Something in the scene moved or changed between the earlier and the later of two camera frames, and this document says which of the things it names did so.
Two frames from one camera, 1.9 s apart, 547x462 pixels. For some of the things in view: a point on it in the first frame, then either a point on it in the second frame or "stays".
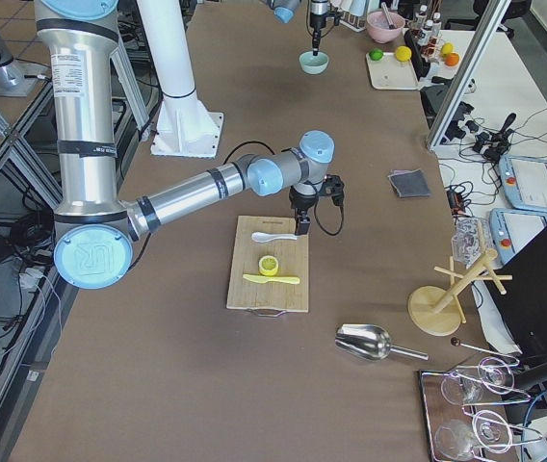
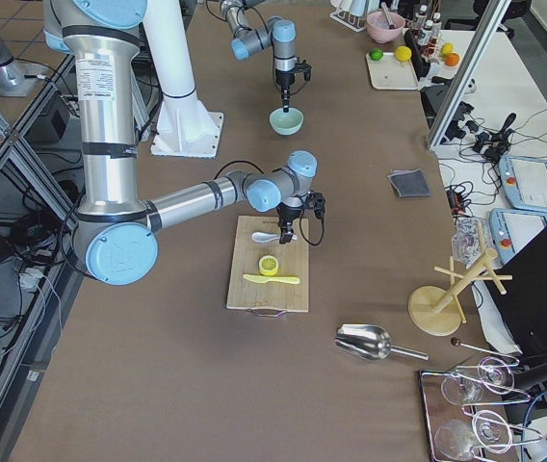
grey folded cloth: (409, 183) stays
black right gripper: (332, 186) -> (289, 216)
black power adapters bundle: (489, 146) stays
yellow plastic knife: (264, 279) stays
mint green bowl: (313, 64) -> (286, 123)
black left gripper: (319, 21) -> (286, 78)
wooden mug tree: (435, 311) stays
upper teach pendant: (533, 184) stays
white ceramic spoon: (263, 237) stays
